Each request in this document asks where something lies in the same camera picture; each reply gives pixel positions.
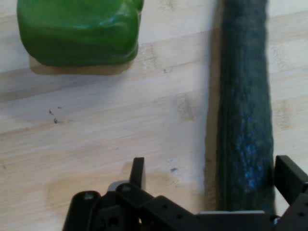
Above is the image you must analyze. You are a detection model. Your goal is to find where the green bell pepper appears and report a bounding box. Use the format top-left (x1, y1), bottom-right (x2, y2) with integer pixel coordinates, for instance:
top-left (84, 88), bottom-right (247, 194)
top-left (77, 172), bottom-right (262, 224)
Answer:
top-left (16, 0), bottom-right (144, 68)

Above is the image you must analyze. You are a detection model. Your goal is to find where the bamboo cutting board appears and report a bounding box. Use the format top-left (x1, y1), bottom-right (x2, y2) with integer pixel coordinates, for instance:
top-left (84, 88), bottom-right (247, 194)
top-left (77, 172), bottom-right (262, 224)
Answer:
top-left (0, 0), bottom-right (308, 231)

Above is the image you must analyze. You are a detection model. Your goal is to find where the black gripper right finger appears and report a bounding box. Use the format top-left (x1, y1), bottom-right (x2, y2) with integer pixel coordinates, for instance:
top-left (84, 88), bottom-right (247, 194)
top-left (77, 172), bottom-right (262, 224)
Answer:
top-left (274, 155), bottom-right (308, 231)

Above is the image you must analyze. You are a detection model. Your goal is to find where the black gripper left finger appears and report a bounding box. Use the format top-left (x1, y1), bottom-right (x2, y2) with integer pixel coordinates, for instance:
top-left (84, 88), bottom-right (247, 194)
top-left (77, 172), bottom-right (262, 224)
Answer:
top-left (62, 157), bottom-right (202, 231)

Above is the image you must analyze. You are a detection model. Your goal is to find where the dark green cucumber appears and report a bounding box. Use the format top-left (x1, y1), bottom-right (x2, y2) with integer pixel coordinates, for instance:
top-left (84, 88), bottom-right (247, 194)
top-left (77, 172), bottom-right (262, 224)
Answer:
top-left (215, 0), bottom-right (276, 212)

